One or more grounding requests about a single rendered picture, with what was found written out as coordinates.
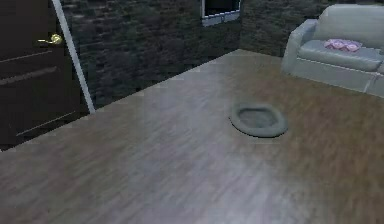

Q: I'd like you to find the pale grey sofa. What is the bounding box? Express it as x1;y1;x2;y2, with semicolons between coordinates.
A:
280;3;384;99

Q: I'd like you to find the dark brown room door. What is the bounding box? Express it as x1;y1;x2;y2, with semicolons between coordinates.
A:
0;0;97;152

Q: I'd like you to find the pink cloth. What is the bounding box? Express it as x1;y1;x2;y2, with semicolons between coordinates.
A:
323;38;363;53

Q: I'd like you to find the brass door handle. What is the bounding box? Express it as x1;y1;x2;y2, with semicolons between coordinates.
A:
37;33;64;46

